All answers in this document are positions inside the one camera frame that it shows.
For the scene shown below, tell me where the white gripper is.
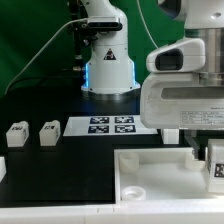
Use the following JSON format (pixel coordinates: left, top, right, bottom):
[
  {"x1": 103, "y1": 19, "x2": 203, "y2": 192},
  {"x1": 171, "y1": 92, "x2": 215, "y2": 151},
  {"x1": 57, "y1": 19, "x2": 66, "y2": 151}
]
[{"x1": 140, "y1": 73, "x2": 224, "y2": 161}]

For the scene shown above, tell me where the white square tabletop part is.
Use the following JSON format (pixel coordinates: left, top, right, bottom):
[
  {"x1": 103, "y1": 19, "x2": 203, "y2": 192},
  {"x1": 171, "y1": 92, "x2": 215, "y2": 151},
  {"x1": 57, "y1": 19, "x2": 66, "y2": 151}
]
[{"x1": 114, "y1": 148, "x2": 224, "y2": 202}]

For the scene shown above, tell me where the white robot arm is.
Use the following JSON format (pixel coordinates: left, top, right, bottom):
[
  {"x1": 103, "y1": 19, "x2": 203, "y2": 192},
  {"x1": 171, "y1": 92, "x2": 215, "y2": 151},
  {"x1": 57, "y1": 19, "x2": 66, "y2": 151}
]
[{"x1": 81, "y1": 0, "x2": 224, "y2": 160}]

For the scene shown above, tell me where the white marker sheet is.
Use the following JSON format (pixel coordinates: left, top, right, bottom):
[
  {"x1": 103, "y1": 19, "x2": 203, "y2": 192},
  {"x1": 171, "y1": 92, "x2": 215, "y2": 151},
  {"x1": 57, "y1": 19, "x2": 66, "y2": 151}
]
[{"x1": 63, "y1": 115, "x2": 157, "y2": 137}]

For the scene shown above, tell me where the white left obstacle block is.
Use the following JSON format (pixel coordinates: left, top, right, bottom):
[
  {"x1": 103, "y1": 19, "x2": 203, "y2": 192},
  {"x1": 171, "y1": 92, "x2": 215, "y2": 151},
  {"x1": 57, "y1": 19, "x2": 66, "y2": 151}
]
[{"x1": 0, "y1": 157, "x2": 7, "y2": 182}]

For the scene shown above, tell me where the white front fence rail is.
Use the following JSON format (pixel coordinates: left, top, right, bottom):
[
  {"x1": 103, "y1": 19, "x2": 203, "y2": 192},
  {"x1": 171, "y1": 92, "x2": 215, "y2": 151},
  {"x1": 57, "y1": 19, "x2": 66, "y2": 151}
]
[{"x1": 0, "y1": 200, "x2": 224, "y2": 224}]

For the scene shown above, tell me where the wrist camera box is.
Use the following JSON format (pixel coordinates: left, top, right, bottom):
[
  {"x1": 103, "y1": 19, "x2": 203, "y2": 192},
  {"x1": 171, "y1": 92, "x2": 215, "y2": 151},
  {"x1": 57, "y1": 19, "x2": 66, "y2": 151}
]
[{"x1": 146, "y1": 38, "x2": 206, "y2": 73}]

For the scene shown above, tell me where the grey cable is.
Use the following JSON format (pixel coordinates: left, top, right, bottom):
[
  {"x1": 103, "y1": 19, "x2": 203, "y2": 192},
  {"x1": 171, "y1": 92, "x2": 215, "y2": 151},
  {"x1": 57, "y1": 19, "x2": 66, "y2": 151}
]
[{"x1": 3, "y1": 18, "x2": 88, "y2": 96}]

